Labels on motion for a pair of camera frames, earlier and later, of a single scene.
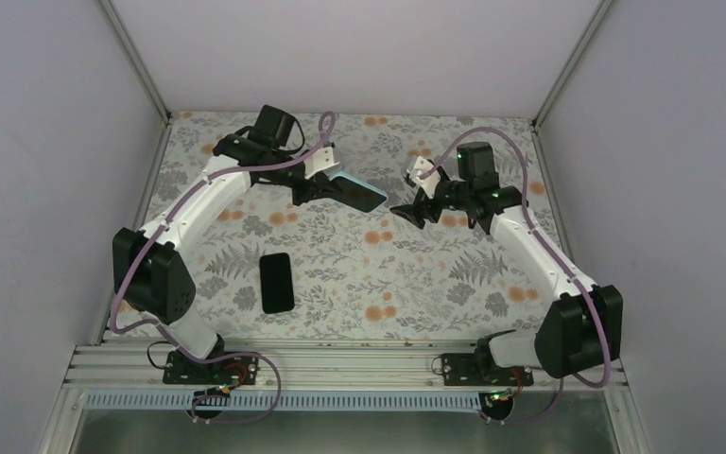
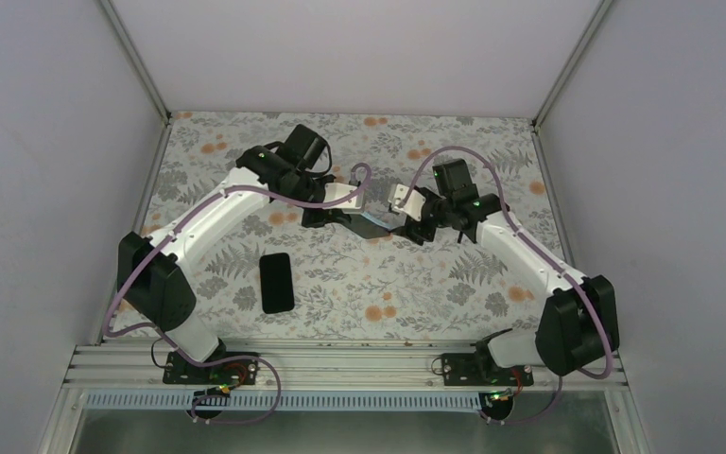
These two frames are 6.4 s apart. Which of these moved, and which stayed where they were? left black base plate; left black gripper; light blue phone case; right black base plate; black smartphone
Moved: left black gripper; light blue phone case; black smartphone
Stayed: right black base plate; left black base plate
